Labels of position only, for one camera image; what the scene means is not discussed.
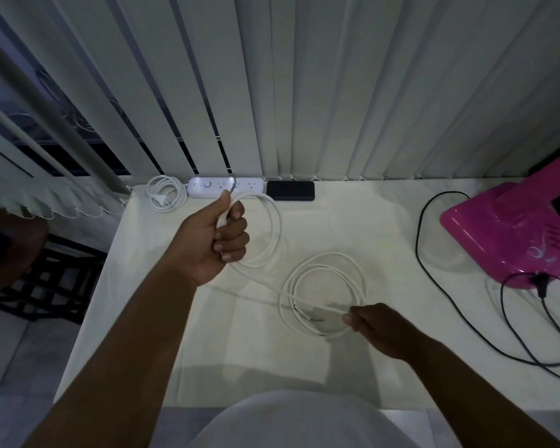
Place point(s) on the person's right hand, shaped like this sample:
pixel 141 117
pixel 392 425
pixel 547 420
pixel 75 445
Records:
pixel 385 328

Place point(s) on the person's left little finger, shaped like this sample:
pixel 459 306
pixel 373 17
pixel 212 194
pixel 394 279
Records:
pixel 233 257

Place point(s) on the pink plastic appliance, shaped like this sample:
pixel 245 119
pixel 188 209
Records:
pixel 499 233

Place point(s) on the person's right forearm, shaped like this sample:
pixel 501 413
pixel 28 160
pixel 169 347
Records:
pixel 476 396

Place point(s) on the white power strip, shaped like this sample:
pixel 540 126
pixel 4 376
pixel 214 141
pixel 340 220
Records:
pixel 247 186

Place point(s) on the brown round stool seat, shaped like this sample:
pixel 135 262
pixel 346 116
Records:
pixel 9 247

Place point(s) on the person's white shirt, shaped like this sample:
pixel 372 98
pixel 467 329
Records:
pixel 308 422

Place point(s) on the black rectangular power bank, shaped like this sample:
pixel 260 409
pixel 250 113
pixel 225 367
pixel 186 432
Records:
pixel 290 191

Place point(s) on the person's left thumb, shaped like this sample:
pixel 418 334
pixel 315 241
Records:
pixel 221 205

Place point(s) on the black lattice rack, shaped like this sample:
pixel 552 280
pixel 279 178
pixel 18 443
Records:
pixel 56 284

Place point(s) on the person's left hand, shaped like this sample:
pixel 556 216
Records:
pixel 200 247

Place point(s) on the person's left middle finger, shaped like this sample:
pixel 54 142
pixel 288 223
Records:
pixel 233 230

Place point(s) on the person's left forearm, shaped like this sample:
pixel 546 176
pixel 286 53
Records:
pixel 121 359

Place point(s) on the white vertical blinds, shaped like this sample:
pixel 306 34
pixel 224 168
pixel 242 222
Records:
pixel 336 83

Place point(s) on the person's right fingers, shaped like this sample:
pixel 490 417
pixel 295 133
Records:
pixel 360 317

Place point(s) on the white tablecloth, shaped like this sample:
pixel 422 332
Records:
pixel 345 219

